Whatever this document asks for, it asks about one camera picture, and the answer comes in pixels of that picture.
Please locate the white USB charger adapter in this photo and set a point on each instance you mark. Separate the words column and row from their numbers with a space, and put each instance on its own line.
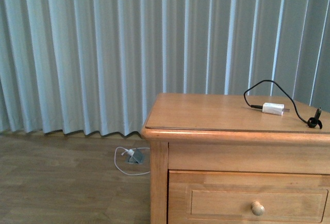
column 274, row 109

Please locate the grey floor power socket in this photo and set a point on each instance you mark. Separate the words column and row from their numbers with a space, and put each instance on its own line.
column 137, row 158

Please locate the wooden nightstand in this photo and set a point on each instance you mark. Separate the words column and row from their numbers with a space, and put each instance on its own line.
column 220, row 133

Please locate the white charger plug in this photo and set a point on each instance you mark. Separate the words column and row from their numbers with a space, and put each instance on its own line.
column 130, row 152

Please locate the round wooden knob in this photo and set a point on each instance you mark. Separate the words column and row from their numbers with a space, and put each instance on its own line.
column 257, row 208

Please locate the pale green pleated curtain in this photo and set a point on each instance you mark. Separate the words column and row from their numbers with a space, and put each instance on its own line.
column 97, row 65

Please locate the wooden drawer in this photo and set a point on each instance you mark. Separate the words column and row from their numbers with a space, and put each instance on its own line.
column 226, row 197

